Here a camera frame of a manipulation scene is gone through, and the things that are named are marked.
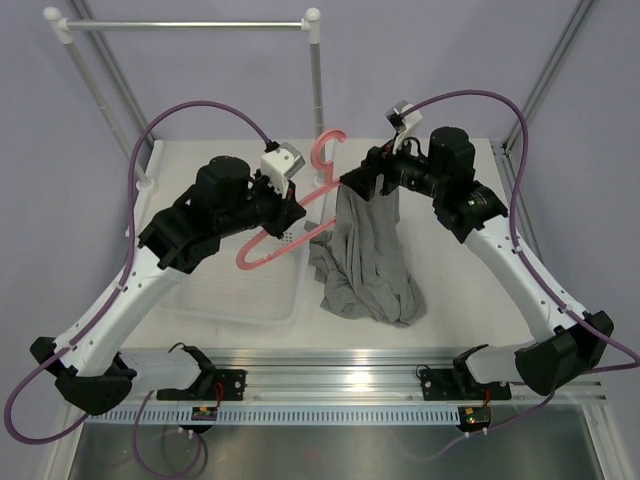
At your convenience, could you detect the white plastic basket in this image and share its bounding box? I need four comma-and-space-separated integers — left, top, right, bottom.
156, 229, 309, 327

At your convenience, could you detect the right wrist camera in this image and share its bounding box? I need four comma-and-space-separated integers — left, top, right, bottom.
385, 100, 423, 154

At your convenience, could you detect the grey t shirt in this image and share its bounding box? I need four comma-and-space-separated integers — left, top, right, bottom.
309, 186, 427, 328

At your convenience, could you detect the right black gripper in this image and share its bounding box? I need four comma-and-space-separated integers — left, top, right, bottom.
340, 131, 446, 202

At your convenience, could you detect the left aluminium frame post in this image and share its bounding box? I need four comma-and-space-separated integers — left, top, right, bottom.
66, 0, 147, 133

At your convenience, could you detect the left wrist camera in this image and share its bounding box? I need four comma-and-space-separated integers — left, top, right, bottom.
259, 142, 305, 198

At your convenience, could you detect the aluminium mounting rail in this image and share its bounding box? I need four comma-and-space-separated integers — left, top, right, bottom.
129, 349, 606, 402

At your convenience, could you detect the right aluminium frame post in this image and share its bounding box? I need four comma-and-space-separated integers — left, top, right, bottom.
521, 0, 598, 122

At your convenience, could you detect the aluminium frame post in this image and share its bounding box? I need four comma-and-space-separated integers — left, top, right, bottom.
66, 0, 147, 133
521, 0, 598, 122

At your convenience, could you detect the pink plastic hanger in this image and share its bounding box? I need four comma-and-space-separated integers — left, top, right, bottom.
235, 128, 349, 271

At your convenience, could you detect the white clothes rack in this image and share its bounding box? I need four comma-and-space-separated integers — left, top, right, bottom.
42, 5, 337, 238

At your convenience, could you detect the white slotted cable duct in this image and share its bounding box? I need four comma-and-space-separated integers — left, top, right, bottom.
88, 405, 461, 427

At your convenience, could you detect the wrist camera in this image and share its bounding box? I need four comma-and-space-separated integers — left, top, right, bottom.
385, 100, 423, 154
259, 142, 305, 198

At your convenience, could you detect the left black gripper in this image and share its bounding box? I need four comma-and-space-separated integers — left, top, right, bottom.
216, 168, 306, 239

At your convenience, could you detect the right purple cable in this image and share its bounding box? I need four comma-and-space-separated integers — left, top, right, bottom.
404, 89, 640, 374

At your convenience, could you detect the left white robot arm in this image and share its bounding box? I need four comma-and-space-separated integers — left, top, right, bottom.
30, 146, 306, 416

